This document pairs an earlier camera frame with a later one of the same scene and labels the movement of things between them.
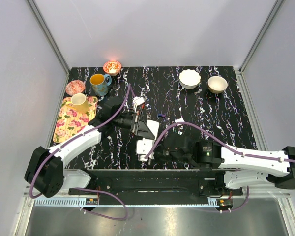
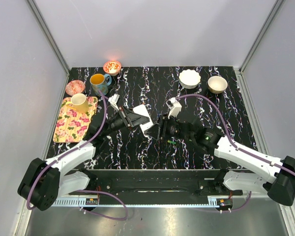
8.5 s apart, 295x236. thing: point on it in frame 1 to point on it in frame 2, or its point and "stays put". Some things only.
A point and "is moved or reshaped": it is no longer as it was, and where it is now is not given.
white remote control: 144,146 is moved or reshaped
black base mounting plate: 161,182 stays put
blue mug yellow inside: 100,83 stays put
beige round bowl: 217,84 stays put
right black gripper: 155,152 to 157,131
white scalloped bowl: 189,78 stays put
